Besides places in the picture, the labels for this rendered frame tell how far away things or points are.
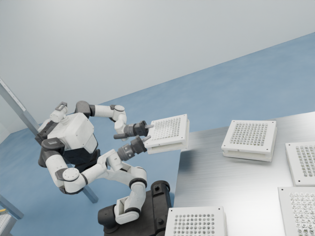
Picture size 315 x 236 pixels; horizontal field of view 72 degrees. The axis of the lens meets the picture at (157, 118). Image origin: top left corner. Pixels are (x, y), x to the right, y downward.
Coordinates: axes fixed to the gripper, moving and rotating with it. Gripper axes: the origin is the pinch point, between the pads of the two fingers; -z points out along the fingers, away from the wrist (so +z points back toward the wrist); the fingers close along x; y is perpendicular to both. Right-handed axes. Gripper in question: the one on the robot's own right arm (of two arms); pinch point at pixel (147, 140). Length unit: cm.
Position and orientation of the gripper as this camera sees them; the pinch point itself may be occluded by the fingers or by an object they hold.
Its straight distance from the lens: 132.6
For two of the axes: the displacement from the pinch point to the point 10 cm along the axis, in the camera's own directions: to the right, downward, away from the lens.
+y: 3.5, 3.8, -8.6
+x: 3.7, 7.8, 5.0
